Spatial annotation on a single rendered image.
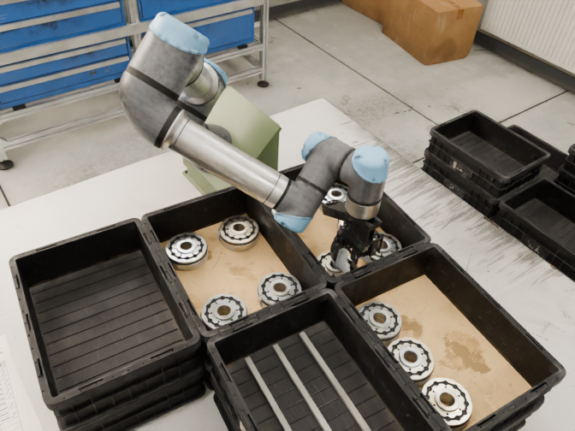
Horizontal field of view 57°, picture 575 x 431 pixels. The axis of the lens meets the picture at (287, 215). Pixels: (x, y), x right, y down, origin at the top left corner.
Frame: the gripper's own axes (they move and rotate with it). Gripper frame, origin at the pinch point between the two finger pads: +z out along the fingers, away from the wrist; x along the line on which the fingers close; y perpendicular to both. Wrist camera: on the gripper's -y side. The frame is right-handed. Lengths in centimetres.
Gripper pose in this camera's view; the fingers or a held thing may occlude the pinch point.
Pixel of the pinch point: (344, 262)
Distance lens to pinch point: 132.9
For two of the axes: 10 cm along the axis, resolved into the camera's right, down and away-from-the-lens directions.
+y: 5.4, 6.0, -5.9
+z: -0.5, 7.2, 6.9
